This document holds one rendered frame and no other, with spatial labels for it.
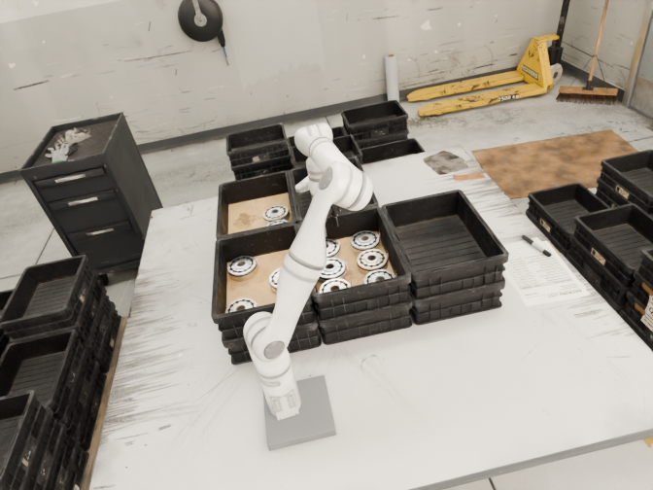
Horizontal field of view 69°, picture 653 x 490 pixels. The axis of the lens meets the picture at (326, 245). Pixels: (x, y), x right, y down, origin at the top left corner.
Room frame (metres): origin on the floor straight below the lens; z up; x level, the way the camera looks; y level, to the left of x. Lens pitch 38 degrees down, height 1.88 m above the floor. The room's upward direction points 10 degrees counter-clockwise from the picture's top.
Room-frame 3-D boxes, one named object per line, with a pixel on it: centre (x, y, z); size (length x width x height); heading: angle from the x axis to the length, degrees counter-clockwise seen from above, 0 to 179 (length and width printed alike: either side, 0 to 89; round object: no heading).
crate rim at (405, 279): (1.20, -0.07, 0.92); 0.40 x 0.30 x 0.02; 2
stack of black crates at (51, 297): (1.74, 1.31, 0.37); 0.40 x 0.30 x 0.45; 4
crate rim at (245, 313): (1.19, 0.23, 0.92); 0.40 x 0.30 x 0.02; 2
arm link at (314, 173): (1.22, -0.03, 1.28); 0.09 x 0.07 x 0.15; 99
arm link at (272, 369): (0.81, 0.19, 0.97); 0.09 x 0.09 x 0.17; 23
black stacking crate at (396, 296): (1.20, -0.07, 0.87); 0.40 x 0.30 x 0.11; 2
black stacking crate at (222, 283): (1.19, 0.23, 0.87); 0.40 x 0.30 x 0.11; 2
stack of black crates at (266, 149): (2.95, 0.33, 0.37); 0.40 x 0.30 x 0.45; 94
